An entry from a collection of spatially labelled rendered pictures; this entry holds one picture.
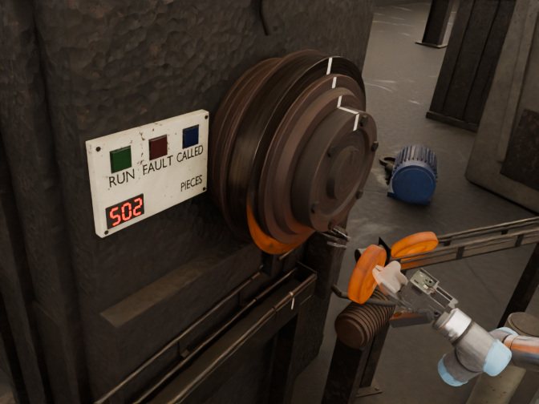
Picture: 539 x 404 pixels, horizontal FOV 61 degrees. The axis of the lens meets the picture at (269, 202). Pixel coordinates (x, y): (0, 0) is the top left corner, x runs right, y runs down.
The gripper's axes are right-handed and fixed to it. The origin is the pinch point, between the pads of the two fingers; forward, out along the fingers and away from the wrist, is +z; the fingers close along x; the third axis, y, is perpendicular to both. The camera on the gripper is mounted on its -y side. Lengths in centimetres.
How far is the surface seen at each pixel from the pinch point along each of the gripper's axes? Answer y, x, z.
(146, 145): 27, 46, 39
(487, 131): -42, -267, 22
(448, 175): -90, -271, 26
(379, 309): -31.6, -25.4, -5.9
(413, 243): -8.1, -33.7, -1.3
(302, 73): 42, 20, 30
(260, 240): 8.1, 27.1, 19.9
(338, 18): 44, -17, 46
